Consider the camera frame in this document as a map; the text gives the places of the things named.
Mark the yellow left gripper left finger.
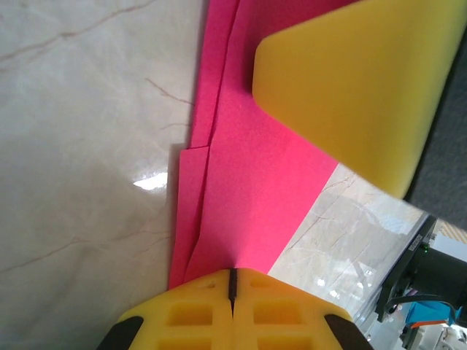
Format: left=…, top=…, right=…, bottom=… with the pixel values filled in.
left=96, top=268, right=234, bottom=350

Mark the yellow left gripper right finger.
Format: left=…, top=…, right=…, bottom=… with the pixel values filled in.
left=231, top=268, right=375, bottom=350

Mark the pink paper sheet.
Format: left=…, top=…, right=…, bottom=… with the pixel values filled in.
left=168, top=0, right=351, bottom=287

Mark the blue plastic object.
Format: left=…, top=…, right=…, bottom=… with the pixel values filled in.
left=404, top=301, right=457, bottom=329

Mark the thin black base cable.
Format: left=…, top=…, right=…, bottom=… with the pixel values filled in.
left=386, top=291, right=457, bottom=315

